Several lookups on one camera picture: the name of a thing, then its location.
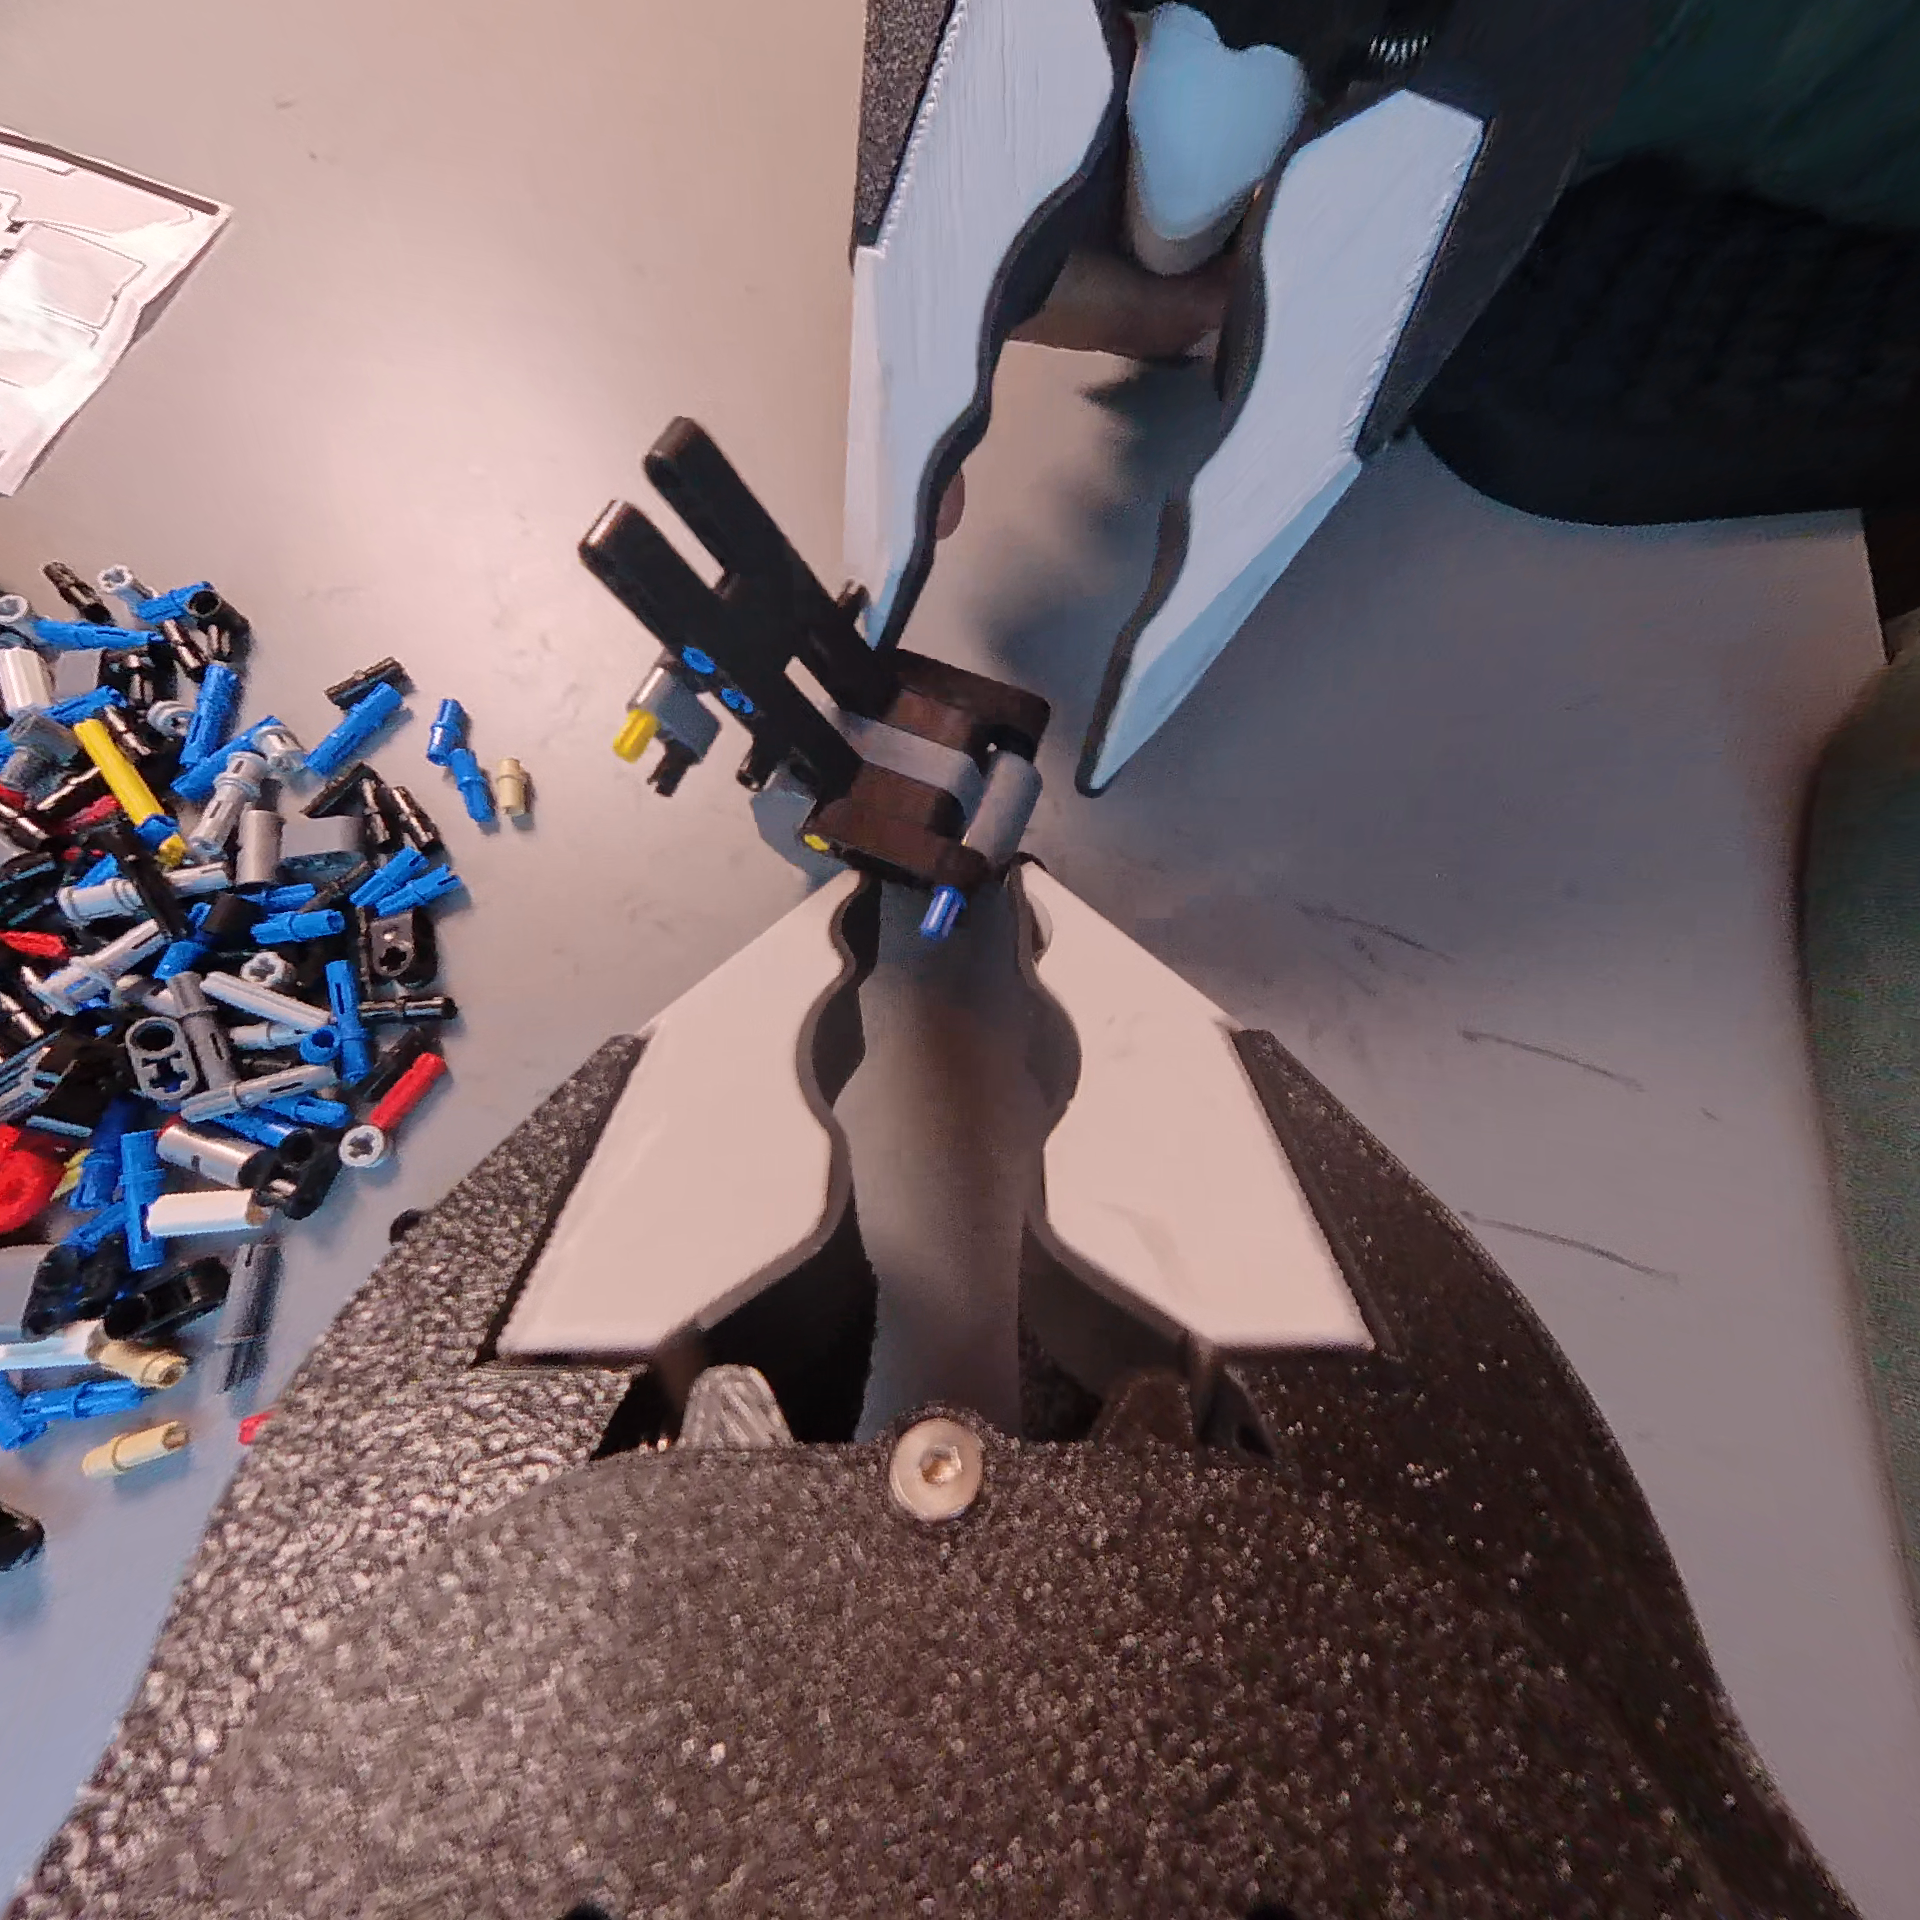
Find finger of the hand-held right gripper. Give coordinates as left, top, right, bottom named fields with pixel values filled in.
left=1073, top=92, right=1490, bottom=800
left=848, top=0, right=1129, bottom=654

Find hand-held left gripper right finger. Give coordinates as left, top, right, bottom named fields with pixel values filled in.
left=1012, top=872, right=1376, bottom=1426

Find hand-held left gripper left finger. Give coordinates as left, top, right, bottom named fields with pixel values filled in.
left=502, top=878, right=880, bottom=1434

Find black beam frame yellow pins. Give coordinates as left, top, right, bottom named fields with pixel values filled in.
left=575, top=417, right=1056, bottom=943

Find pile of small building bricks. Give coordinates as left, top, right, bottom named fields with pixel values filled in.
left=0, top=556, right=542, bottom=1578

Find person's right forearm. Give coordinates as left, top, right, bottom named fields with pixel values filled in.
left=1607, top=0, right=1920, bottom=226

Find grey desk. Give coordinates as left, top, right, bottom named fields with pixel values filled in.
left=0, top=0, right=1920, bottom=1802

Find person's torso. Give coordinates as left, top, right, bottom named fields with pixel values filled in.
left=1793, top=639, right=1920, bottom=1202

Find clear sticker sheet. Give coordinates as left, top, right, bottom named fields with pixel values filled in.
left=0, top=129, right=234, bottom=497

